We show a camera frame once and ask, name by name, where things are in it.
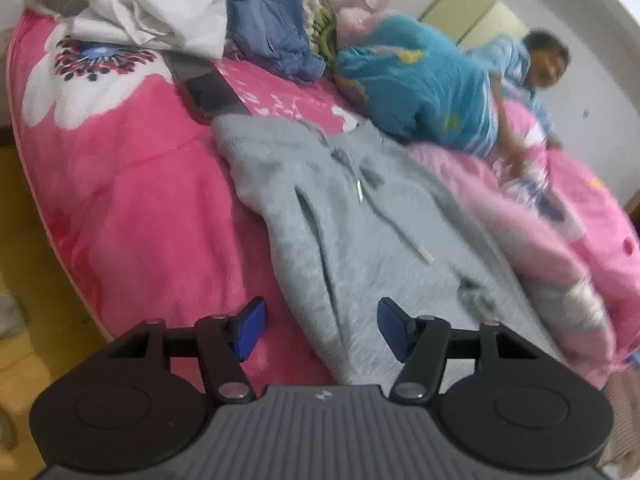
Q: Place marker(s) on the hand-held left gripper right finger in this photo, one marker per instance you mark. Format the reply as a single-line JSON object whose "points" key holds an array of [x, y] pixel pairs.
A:
{"points": [[392, 327]]}

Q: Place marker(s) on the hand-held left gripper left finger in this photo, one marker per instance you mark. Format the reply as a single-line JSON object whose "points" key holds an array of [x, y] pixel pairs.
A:
{"points": [[250, 330]]}

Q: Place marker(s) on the pink and blue printed quilt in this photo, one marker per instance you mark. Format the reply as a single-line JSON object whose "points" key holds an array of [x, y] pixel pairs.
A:
{"points": [[525, 240]]}

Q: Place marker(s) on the pink floral blanket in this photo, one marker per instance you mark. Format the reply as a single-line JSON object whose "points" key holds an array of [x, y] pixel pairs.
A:
{"points": [[125, 170]]}

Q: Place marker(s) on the dark grey garment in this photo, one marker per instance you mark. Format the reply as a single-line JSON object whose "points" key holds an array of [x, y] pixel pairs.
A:
{"points": [[210, 90]]}

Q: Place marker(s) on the person's cream knit sweater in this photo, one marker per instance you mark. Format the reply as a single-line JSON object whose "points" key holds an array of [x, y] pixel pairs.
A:
{"points": [[625, 425]]}

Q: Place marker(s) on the green striped cloth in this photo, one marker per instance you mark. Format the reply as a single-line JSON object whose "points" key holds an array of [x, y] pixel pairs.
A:
{"points": [[324, 30]]}

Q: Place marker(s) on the blue denim garment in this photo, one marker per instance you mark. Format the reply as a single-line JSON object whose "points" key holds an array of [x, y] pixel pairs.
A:
{"points": [[270, 25]]}

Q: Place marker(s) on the yellow green wardrobe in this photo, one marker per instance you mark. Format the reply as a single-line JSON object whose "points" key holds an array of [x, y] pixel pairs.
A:
{"points": [[470, 5]]}

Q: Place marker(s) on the white crumpled garment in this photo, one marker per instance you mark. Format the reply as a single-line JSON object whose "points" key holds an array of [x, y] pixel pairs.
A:
{"points": [[150, 10]]}

